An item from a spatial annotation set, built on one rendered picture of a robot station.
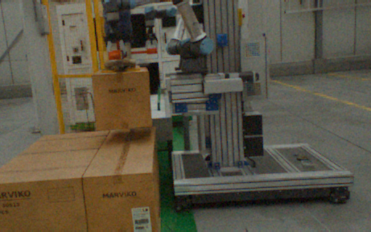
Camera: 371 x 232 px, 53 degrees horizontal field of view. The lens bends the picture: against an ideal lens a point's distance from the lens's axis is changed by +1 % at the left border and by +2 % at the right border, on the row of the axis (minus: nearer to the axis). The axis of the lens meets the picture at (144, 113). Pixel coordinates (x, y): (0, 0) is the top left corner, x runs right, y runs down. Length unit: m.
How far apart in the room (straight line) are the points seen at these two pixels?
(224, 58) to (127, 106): 0.85
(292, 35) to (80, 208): 11.14
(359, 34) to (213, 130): 10.80
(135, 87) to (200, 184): 0.87
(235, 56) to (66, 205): 1.66
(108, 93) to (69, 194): 0.79
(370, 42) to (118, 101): 11.63
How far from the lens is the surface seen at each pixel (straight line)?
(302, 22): 12.81
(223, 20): 2.91
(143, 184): 2.09
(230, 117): 2.97
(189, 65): 2.69
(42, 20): 4.06
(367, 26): 13.57
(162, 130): 3.28
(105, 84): 2.58
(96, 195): 2.14
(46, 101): 4.14
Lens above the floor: 1.22
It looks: 10 degrees down
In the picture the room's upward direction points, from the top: 5 degrees counter-clockwise
